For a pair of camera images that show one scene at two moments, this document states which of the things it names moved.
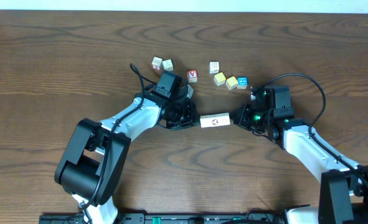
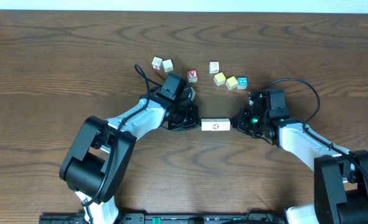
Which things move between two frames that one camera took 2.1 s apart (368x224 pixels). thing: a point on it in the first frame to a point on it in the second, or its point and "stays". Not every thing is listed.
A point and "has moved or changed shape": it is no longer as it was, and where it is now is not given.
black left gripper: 195,122 stays
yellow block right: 231,83 stays
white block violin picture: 215,119 has moved or changed shape
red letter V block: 192,76 stays
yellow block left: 220,79 stays
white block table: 207,121 has moved or changed shape
